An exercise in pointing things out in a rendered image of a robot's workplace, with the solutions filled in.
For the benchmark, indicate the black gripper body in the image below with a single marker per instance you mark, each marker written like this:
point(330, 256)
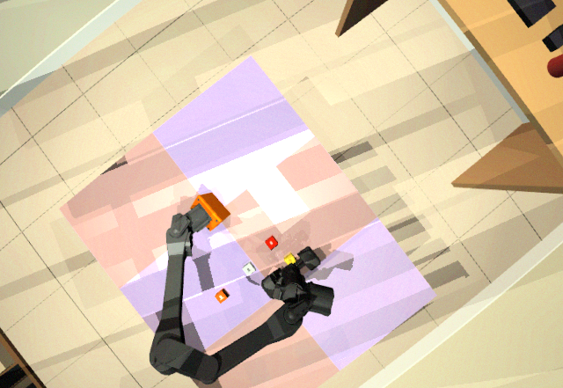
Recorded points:
point(307, 257)

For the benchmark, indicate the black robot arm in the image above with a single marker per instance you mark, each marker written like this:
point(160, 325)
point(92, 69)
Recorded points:
point(169, 353)

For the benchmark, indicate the white block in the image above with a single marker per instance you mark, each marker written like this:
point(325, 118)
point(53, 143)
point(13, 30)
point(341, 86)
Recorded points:
point(248, 268)

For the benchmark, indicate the yellow block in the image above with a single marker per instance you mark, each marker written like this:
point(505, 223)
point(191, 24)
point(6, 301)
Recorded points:
point(290, 258)

